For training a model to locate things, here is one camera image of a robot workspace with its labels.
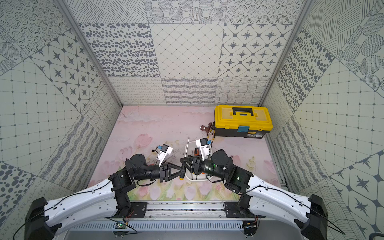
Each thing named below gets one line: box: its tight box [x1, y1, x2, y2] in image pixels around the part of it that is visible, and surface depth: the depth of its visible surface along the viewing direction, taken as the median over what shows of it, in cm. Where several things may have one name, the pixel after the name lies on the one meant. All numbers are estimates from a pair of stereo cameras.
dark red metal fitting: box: [200, 122, 213, 137], surface depth 106 cm
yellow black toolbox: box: [214, 105, 274, 139], surface depth 93 cm
